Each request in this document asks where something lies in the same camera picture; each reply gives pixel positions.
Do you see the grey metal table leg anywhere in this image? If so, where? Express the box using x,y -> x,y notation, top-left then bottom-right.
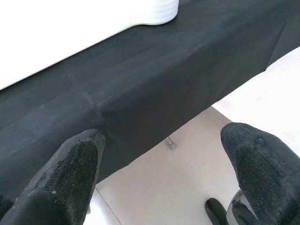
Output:
165,137 -> 178,151

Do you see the white plastic children table top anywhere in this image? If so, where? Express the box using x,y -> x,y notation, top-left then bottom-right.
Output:
0,0 -> 180,91

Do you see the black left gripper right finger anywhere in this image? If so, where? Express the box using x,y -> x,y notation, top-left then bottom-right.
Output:
220,122 -> 300,225

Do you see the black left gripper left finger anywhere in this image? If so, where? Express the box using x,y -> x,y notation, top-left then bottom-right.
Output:
0,128 -> 106,225

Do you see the black table cloth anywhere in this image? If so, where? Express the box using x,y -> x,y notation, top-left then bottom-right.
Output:
0,0 -> 300,204

